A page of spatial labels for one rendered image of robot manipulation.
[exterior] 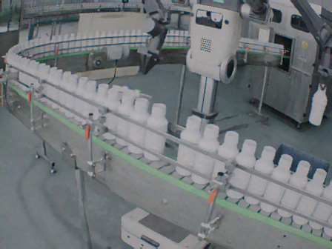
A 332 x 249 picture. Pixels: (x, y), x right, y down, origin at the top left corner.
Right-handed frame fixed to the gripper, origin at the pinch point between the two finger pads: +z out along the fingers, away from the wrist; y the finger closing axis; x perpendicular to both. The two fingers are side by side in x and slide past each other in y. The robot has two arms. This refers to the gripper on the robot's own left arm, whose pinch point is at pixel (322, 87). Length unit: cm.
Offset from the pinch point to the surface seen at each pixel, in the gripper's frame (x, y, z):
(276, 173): 6, -48, 17
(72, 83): 86, -44, 15
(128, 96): 57, -45, 13
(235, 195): 16, -49, 27
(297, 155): 4.4, 13.2, 37.4
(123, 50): 162, 73, 30
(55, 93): 98, -45, 22
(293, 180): 0, -48, 17
